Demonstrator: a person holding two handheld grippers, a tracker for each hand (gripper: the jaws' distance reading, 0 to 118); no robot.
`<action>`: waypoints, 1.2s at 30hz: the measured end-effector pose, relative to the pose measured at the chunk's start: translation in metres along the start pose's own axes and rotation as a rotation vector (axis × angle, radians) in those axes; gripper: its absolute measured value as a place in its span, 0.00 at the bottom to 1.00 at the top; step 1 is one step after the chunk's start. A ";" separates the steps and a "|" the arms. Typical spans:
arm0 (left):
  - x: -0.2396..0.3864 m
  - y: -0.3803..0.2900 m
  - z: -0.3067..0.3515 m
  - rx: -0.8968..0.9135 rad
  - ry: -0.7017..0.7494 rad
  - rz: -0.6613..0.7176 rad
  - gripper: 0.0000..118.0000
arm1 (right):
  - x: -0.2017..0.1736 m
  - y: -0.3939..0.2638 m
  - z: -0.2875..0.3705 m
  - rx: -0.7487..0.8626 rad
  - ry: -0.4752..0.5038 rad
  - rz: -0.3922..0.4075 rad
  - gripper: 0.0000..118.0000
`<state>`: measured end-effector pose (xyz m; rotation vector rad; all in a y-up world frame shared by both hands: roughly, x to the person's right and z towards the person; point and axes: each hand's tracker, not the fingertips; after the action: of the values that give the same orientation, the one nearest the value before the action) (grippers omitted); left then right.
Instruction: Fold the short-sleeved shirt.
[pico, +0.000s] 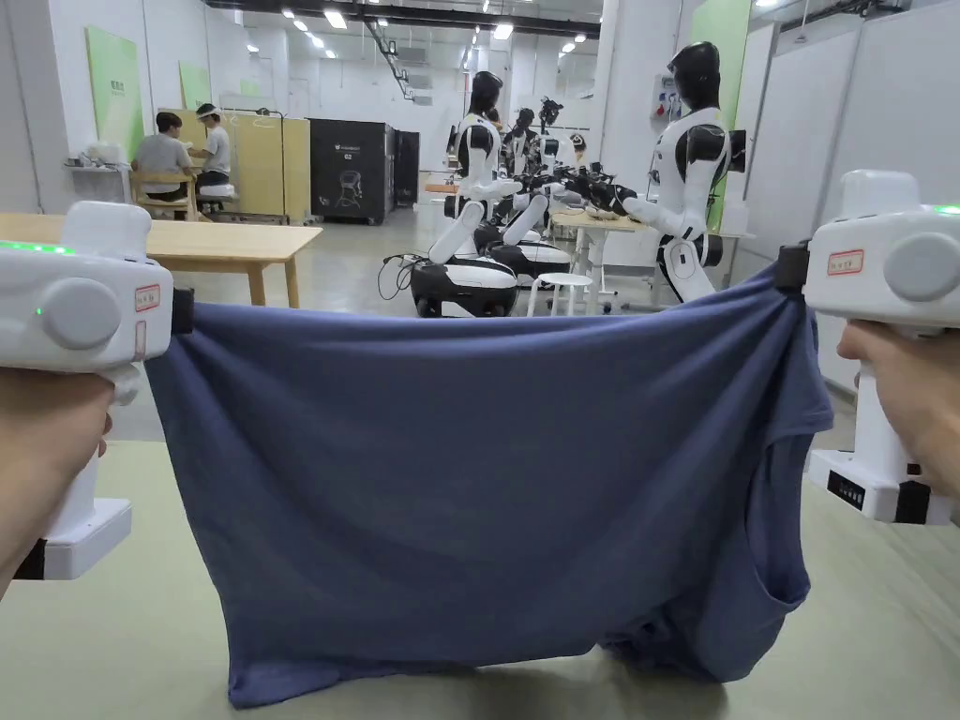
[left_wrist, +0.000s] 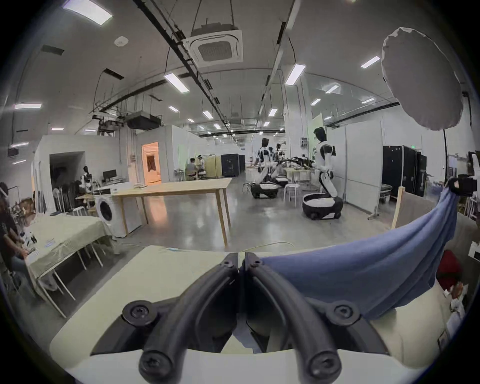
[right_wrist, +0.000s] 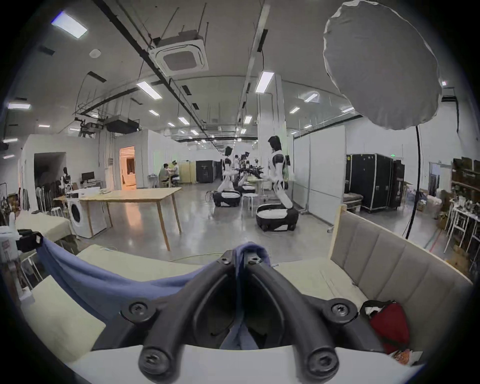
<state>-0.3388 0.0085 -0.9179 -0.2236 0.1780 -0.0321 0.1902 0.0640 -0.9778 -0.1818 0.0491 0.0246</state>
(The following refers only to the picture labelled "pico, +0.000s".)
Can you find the white round stool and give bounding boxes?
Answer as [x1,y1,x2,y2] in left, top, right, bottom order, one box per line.
[524,273,595,320]

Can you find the light wooden table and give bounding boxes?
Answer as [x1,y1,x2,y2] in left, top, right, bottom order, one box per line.
[0,213,325,308]

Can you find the white shelf with items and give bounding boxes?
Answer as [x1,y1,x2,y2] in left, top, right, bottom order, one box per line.
[63,141,133,205]

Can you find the person's right hand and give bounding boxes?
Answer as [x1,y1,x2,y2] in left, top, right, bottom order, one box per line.
[835,319,960,523]

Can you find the wooden chair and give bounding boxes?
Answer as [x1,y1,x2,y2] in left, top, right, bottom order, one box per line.
[128,169,201,222]

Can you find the person's left hand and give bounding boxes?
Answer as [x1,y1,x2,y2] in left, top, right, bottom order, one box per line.
[0,364,115,583]

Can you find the white desk with wooden top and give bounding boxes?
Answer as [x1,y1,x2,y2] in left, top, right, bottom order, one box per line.
[548,208,661,312]

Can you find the bed with pale green sheet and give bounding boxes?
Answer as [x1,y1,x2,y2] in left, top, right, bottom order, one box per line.
[0,439,960,720]

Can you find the white black humanoid robot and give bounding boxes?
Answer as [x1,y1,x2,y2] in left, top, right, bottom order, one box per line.
[409,70,523,318]
[621,40,750,305]
[487,96,578,280]

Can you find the black crate on wheels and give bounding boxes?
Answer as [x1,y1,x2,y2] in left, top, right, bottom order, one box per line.
[307,116,402,226]

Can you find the dark blue shirt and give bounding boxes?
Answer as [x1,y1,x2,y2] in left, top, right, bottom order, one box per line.
[142,259,835,713]

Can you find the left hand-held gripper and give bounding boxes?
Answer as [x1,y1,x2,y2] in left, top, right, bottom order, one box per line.
[0,201,196,582]

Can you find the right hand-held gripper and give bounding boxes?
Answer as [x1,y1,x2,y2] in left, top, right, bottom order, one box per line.
[775,169,960,525]

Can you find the light wooden cabinet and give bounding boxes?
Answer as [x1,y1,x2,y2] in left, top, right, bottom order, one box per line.
[178,116,312,225]

